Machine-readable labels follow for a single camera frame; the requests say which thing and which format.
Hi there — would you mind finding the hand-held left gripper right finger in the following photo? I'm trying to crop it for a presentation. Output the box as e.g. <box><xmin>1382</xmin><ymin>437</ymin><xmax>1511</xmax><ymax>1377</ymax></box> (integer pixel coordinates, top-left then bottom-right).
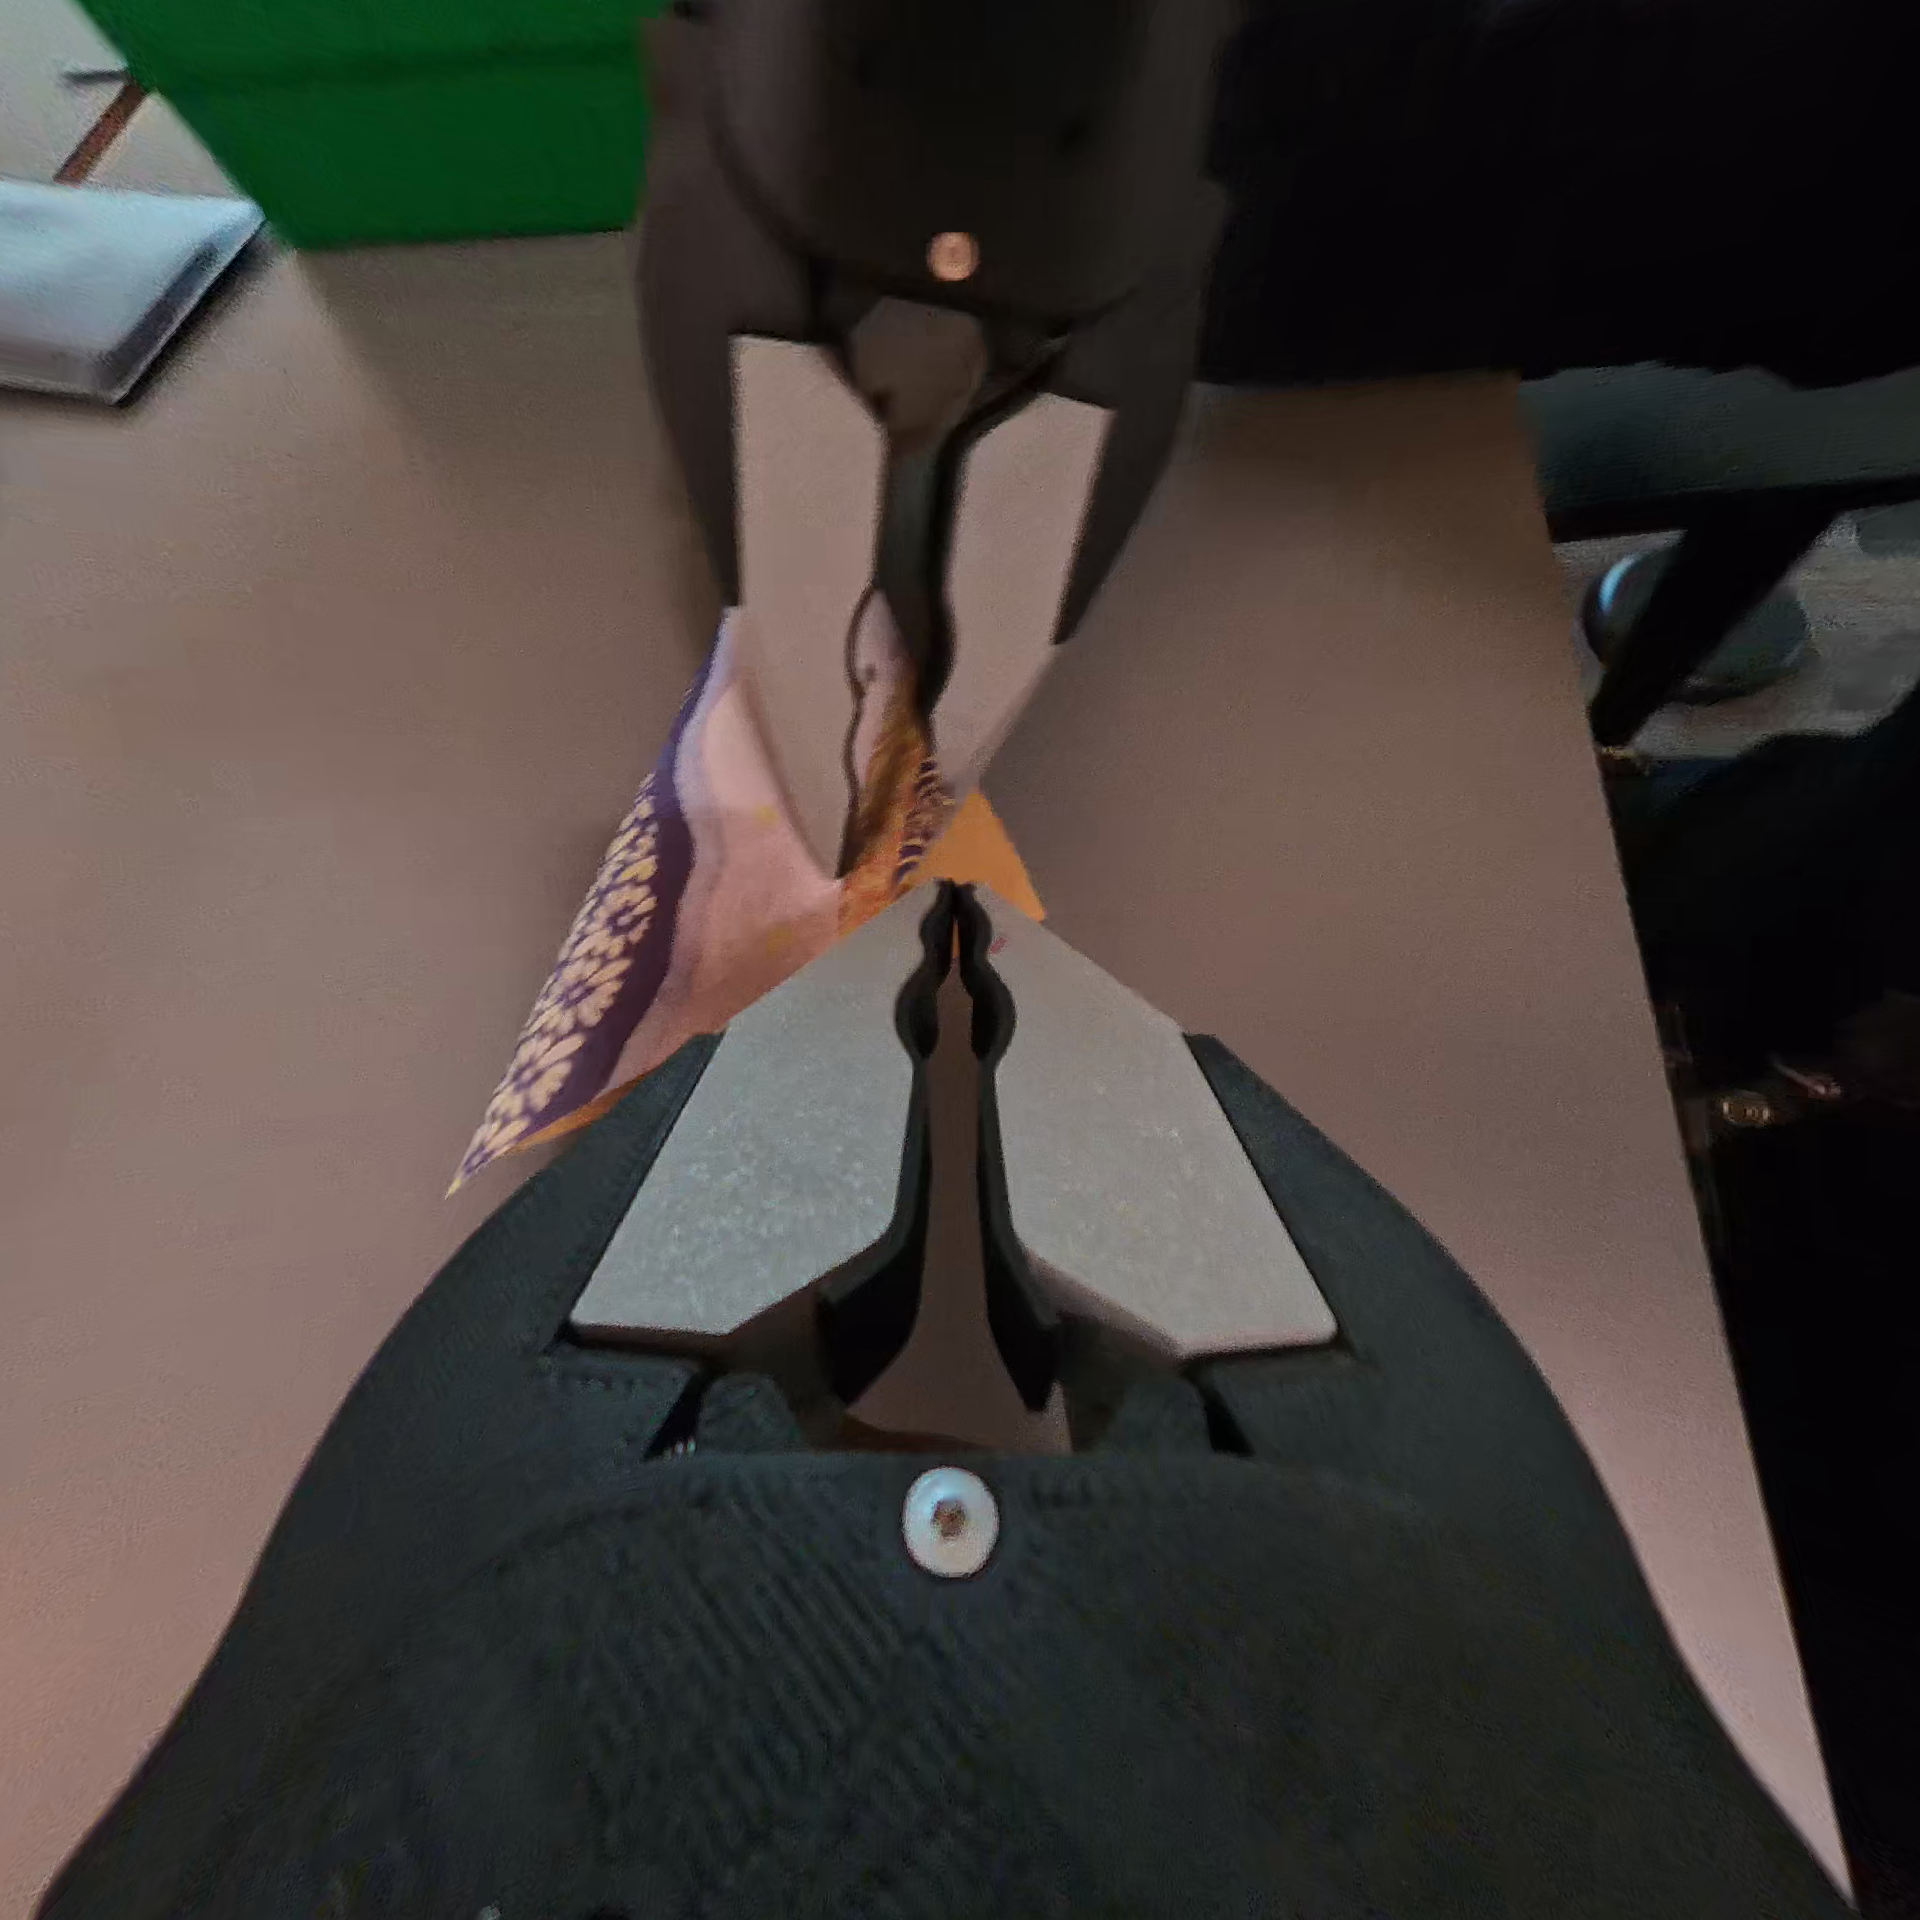
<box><xmin>956</xmin><ymin>881</ymin><xmax>1339</xmax><ymax>1414</ymax></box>

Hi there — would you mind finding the black office chair base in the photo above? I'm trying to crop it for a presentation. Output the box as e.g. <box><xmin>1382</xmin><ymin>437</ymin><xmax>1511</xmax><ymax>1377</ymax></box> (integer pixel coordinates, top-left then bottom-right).
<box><xmin>1539</xmin><ymin>375</ymin><xmax>1920</xmax><ymax>751</ymax></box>

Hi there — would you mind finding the grey notebook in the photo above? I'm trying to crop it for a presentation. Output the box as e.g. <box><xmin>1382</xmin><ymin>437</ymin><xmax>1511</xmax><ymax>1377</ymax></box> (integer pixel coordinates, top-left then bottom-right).
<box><xmin>0</xmin><ymin>178</ymin><xmax>271</xmax><ymax>407</ymax></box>

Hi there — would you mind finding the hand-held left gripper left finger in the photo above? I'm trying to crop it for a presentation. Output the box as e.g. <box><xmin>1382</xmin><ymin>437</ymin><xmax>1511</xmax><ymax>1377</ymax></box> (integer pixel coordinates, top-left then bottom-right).
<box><xmin>572</xmin><ymin>881</ymin><xmax>956</xmax><ymax>1406</ymax></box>

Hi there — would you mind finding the purple floral origami paper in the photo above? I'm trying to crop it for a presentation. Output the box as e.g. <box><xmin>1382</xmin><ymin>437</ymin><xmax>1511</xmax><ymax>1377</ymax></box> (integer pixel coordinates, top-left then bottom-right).
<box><xmin>447</xmin><ymin>607</ymin><xmax>1047</xmax><ymax>1197</ymax></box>

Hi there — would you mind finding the green box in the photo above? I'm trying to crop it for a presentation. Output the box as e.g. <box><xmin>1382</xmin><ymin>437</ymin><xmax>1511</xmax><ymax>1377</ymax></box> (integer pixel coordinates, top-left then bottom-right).
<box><xmin>74</xmin><ymin>0</ymin><xmax>677</xmax><ymax>252</ymax></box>

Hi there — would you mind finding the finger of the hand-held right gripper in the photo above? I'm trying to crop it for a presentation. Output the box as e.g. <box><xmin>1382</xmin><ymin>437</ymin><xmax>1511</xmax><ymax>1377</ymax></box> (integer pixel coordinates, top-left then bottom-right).
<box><xmin>882</xmin><ymin>382</ymin><xmax>1119</xmax><ymax>796</ymax></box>
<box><xmin>733</xmin><ymin>335</ymin><xmax>905</xmax><ymax>881</ymax></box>

